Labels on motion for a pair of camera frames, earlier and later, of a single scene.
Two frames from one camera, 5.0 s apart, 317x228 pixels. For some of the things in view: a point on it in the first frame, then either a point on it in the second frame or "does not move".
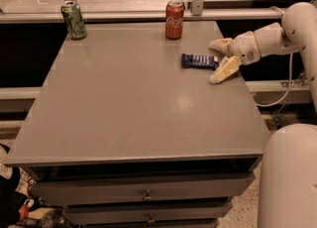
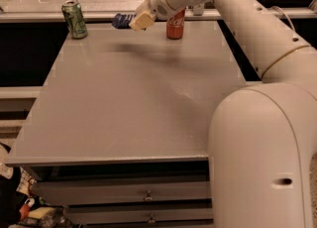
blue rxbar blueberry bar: [196, 60] → [122, 21]
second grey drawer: [147, 215] does not move
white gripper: [244, 49] → [156, 6]
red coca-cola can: [174, 19] does not move
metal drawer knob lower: [151, 220] does not move
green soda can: [74, 19] does not move
